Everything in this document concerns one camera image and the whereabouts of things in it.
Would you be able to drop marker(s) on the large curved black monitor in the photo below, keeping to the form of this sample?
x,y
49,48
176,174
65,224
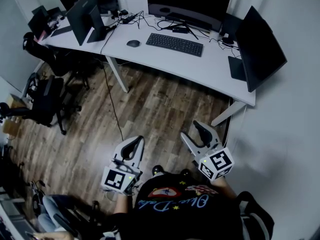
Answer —
x,y
187,4

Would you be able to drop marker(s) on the black monitor with square base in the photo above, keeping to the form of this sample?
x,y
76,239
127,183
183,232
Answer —
x,y
260,51

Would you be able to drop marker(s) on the black bag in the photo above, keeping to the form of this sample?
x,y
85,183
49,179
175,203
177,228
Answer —
x,y
257,219

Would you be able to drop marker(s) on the person's right shoe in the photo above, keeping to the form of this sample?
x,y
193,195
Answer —
x,y
185,172

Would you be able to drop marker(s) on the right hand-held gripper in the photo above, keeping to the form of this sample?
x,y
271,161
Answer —
x,y
216,162

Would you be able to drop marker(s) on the black computer mouse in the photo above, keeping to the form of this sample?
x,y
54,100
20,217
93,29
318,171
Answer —
x,y
133,43

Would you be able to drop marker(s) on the black monitor seen from behind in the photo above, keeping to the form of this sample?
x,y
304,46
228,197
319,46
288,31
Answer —
x,y
83,19

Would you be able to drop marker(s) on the small black monitor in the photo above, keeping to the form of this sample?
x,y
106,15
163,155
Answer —
x,y
38,24

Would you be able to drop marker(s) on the person's right forearm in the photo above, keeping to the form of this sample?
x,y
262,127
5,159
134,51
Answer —
x,y
225,187

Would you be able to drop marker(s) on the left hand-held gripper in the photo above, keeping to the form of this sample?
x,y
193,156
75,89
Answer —
x,y
117,180

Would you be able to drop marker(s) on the black power strip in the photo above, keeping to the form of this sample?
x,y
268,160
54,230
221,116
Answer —
x,y
128,19

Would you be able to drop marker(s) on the person's left shoe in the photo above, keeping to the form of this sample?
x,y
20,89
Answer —
x,y
157,170

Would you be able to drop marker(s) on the white desk leg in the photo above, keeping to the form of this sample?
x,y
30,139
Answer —
x,y
118,75
228,114

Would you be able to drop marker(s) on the person's left forearm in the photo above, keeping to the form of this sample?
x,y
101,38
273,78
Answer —
x,y
122,204

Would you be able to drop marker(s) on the cardboard box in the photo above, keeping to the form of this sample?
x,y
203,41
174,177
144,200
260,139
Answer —
x,y
15,101
11,127

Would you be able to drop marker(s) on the slim black keyboard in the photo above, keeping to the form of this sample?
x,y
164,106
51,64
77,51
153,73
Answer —
x,y
61,31

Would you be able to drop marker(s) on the small black box device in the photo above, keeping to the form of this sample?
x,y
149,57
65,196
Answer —
x,y
180,30

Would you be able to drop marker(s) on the person's shoe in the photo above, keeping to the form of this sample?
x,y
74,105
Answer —
x,y
185,172
157,170

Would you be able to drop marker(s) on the person's black printed t-shirt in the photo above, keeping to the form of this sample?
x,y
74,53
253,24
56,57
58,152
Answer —
x,y
187,221

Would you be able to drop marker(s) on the black office chair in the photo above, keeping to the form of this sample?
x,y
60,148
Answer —
x,y
57,59
46,101

